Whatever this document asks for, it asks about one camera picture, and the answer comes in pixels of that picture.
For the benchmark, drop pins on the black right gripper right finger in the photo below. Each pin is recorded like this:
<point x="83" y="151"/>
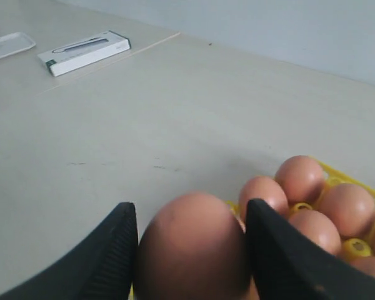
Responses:
<point x="287" y="265"/>

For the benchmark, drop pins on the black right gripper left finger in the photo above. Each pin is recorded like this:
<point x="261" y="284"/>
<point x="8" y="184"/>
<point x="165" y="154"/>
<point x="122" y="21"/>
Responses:
<point x="99" y="267"/>

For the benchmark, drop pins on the brown egg second row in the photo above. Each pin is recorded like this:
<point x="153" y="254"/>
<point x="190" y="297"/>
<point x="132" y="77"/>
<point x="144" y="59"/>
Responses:
<point x="318" y="228"/>

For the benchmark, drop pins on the yellow plastic egg tray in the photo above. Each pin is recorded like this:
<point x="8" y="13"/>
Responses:
<point x="351" y="247"/>

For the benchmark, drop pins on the white product box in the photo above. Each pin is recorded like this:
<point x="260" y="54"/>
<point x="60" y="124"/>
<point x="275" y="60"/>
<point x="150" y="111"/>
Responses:
<point x="82" y="53"/>

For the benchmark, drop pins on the white flat tray lid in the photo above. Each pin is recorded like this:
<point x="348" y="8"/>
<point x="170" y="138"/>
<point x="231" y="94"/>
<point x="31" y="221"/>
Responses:
<point x="14" y="43"/>

